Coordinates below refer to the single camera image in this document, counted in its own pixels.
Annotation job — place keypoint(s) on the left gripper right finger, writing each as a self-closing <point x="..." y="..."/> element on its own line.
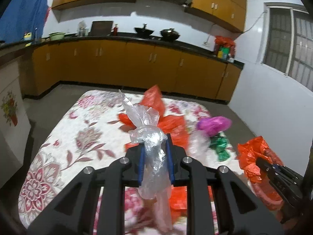
<point x="217" y="191"/>

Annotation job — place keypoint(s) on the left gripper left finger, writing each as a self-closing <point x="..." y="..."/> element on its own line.
<point x="93" y="194"/>

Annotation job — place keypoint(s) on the clear plastic bag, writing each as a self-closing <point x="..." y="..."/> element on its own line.
<point x="156" y="183"/>
<point x="198" y="145"/>

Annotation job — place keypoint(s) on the large red plastic bag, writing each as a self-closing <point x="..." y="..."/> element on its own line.
<point x="171" y="124"/>

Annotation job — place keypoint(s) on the lower wooden kitchen cabinets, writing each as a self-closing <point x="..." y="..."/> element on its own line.
<point x="128" y="63"/>

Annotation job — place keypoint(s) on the green plastic bag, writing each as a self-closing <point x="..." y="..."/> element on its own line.
<point x="219" y="145"/>

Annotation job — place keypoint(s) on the floral table cloth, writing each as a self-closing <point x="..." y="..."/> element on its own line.
<point x="91" y="134"/>

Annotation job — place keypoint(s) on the magenta plastic bag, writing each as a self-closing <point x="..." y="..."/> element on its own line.
<point x="214" y="125"/>

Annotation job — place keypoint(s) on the white cabinet with flower sticker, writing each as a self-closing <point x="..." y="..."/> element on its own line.
<point x="14" y="122"/>

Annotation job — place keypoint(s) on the barred window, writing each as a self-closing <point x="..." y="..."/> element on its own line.
<point x="289" y="43"/>

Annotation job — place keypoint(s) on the red bag on counter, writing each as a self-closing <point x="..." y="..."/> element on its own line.
<point x="225" y="48"/>

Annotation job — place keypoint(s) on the green bowl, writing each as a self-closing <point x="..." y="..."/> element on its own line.
<point x="56" y="36"/>

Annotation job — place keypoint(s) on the dark cutting board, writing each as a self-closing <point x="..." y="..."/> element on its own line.
<point x="101" y="28"/>

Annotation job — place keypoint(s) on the black lidded pot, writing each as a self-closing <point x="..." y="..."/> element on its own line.
<point x="169" y="34"/>

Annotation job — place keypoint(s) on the blue hanging cloth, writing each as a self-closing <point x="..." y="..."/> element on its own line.
<point x="23" y="16"/>

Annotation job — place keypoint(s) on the black wok with handle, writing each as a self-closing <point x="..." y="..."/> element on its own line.
<point x="143" y="32"/>

